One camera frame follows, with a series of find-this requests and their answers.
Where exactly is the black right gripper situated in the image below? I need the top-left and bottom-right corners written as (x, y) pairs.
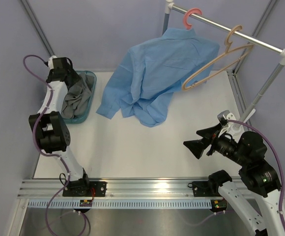
top-left (183, 121), bottom-right (249, 166)

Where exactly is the grey shirt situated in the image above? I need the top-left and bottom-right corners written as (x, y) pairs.
top-left (61, 73), bottom-right (96, 119)

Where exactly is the beige wooden hanger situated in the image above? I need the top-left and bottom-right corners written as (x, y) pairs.
top-left (181, 25), bottom-right (255, 92)

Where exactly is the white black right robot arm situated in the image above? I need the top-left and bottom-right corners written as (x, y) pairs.
top-left (183, 122), bottom-right (285, 236)

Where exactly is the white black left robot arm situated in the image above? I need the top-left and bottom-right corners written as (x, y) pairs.
top-left (28, 56), bottom-right (94, 197)

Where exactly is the blue shirt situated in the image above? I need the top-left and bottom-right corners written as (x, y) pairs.
top-left (96, 28), bottom-right (220, 127)

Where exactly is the pink plastic hanger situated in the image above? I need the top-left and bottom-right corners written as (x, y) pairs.
top-left (183, 8), bottom-right (204, 30)

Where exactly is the teal plastic bin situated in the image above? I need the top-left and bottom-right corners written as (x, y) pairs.
top-left (61, 70), bottom-right (97, 124)

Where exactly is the white metal clothes rack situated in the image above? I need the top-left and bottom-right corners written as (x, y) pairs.
top-left (162, 0), bottom-right (285, 123)

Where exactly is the white slotted cable duct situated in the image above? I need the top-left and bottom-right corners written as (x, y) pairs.
top-left (27, 199), bottom-right (212, 209)

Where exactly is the aluminium mounting rail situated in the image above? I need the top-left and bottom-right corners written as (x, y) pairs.
top-left (16, 178), bottom-right (196, 200)

